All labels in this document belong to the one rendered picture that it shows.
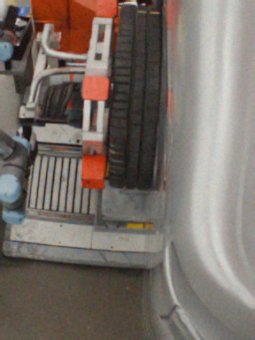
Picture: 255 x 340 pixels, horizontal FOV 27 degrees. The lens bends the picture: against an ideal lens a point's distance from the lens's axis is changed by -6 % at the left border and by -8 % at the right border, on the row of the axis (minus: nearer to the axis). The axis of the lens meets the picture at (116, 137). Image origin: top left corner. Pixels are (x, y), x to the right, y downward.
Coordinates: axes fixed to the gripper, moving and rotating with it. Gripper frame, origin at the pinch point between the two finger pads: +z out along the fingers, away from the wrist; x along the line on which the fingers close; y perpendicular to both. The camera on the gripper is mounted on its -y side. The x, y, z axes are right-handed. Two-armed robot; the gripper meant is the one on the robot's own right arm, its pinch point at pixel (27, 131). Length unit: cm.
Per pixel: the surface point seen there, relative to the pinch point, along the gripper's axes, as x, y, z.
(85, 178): -22.2, 5.3, -18.6
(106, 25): -24.9, 28.9, 25.1
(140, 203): -42, -61, 5
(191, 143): -45, 80, -49
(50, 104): -9.7, 18.6, -1.0
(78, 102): -16.8, 3.9, 10.4
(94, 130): -24.1, 15.1, -7.4
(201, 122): -46, 82, -46
